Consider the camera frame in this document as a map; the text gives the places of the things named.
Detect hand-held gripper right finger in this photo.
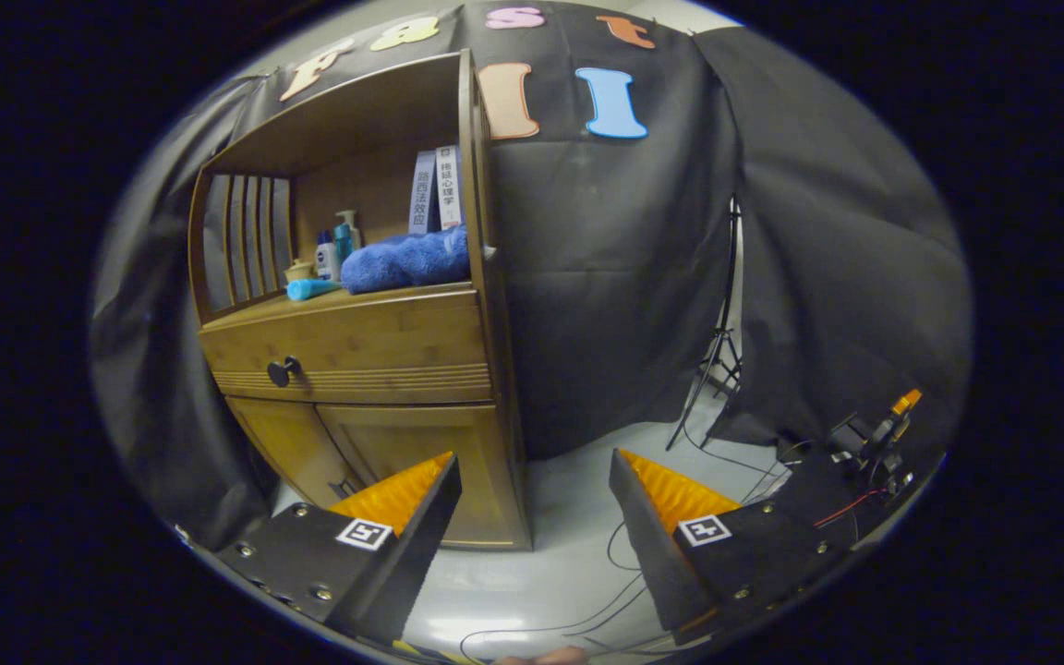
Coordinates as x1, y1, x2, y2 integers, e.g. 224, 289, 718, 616
608, 448, 856, 647

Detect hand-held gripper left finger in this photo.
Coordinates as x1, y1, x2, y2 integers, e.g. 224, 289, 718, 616
209, 451, 464, 647

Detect wooden cabinet door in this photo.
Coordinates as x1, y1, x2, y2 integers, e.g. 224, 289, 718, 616
315, 404, 519, 546
225, 397, 367, 509

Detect wooden cabinet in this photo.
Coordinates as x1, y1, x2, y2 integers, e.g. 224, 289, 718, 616
186, 48, 533, 552

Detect wooden countertop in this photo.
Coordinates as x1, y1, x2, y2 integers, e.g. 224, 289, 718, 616
199, 282, 478, 332

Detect black light stand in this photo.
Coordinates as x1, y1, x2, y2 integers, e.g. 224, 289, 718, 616
666, 199, 745, 452

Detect black device with orange part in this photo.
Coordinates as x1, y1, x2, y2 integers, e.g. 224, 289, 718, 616
828, 388, 923, 490

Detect black backdrop cloth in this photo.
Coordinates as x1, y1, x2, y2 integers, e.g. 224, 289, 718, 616
89, 0, 974, 555

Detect blue towel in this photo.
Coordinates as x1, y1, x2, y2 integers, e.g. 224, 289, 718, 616
340, 224, 471, 296

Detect blue pump bottle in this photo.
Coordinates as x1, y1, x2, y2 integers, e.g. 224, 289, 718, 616
334, 210, 362, 264

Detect grey book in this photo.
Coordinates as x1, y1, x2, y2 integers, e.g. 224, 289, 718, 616
407, 151, 439, 235

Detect white book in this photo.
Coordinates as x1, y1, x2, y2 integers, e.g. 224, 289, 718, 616
435, 145, 464, 229

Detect black floor cable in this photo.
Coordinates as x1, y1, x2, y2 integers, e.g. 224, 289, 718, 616
458, 522, 653, 661

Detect red cable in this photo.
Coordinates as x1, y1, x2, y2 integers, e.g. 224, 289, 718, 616
812, 488, 886, 529

